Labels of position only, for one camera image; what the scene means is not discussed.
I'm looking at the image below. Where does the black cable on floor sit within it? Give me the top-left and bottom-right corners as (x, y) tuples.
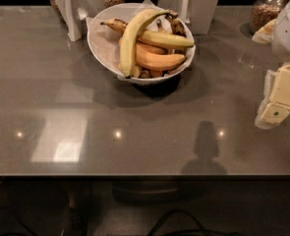
(145, 208), (290, 236)

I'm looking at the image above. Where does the brown overripe banana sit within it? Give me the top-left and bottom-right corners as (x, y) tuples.
(156, 16), (187, 54)

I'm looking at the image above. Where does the yellow banana with brown tip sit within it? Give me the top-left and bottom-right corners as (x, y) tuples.
(100, 19), (195, 49)

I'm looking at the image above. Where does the white stand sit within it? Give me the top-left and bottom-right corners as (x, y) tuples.
(55, 0), (104, 41)
(158, 0), (218, 34)

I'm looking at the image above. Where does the white bowl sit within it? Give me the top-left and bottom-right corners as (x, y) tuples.
(87, 2), (197, 86)

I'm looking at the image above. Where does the orange ripe banana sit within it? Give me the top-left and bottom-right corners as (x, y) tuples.
(118, 37), (188, 72)

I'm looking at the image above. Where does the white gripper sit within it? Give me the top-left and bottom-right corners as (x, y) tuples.
(252, 1), (290, 130)

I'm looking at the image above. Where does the white paper liner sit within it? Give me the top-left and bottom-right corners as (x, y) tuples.
(86, 0), (197, 82)

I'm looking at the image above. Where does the left white stand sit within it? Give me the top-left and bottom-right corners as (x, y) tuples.
(55, 0), (104, 41)

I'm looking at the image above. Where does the right white stand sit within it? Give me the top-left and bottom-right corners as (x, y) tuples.
(158, 0), (218, 34)

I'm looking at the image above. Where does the long yellow-green banana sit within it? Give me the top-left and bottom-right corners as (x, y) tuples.
(120, 8), (178, 78)

